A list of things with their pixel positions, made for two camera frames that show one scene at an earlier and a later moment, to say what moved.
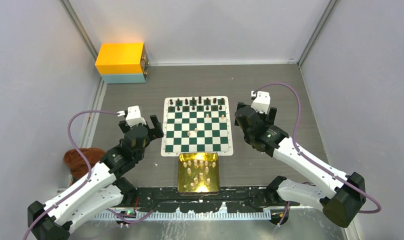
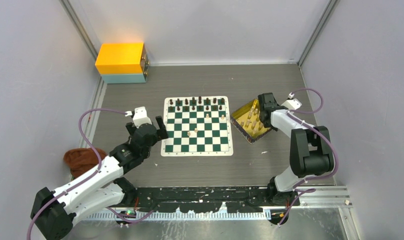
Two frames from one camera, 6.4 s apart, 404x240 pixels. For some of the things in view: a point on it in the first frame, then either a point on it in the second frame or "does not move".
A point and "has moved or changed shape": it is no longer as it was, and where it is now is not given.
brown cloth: [78, 166] does not move
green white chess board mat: [199, 124] does not move
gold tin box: [198, 174] has moved or changed shape
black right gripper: [270, 118] to [274, 128]
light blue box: [115, 78] does not move
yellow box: [121, 58] does not move
